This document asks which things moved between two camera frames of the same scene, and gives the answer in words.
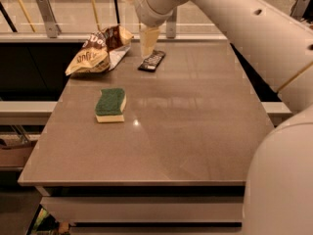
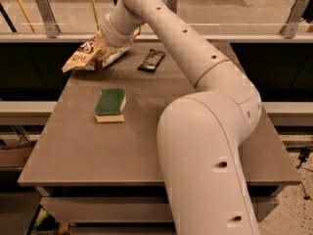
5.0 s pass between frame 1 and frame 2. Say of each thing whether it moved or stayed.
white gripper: moved
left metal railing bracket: stayed
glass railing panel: stayed
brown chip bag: stayed
